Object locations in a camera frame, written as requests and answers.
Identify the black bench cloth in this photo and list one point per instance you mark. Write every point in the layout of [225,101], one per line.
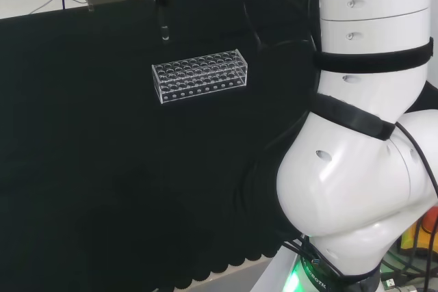
[102,169]

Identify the clear glass test tube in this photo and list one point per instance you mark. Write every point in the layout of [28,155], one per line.
[165,27]

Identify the clear acrylic test tube rack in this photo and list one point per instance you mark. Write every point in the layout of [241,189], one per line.
[200,75]

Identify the clear acrylic clip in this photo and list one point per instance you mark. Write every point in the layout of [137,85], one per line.
[90,8]

